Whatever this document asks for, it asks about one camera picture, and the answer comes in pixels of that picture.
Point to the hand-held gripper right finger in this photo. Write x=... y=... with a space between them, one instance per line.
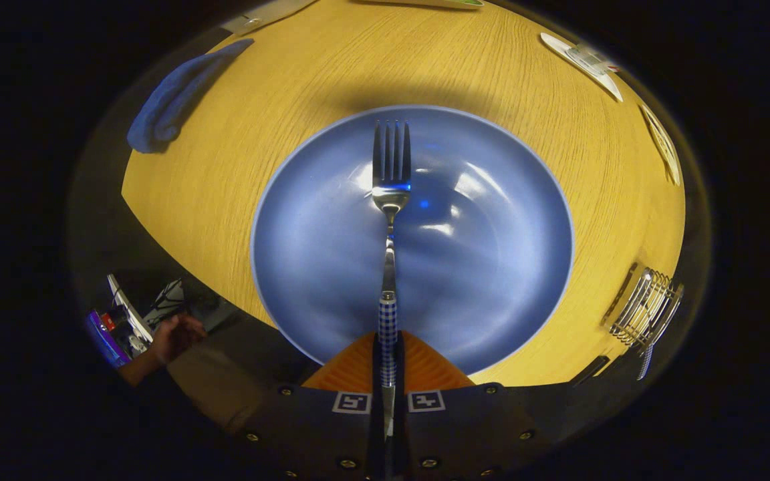
x=465 y=434

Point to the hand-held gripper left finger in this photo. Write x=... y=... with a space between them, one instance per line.
x=318 y=434

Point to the person's khaki trousers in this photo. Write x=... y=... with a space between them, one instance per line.
x=224 y=381

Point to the large black table clamp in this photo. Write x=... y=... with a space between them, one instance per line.
x=589 y=371

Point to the blue plate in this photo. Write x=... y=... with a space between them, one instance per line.
x=492 y=267

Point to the purple package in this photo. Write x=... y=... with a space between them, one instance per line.
x=107 y=341

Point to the white divided bean tray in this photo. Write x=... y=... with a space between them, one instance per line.
x=664 y=143

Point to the blue folded cloth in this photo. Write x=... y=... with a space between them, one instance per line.
x=171 y=100

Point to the white square coaster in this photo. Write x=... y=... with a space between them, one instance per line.
x=609 y=85

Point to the small white bottle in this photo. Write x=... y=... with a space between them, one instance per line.
x=589 y=60

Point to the small plate with food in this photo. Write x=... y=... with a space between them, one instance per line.
x=425 y=3

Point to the white plastic frame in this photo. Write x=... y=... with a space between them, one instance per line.
x=130 y=310

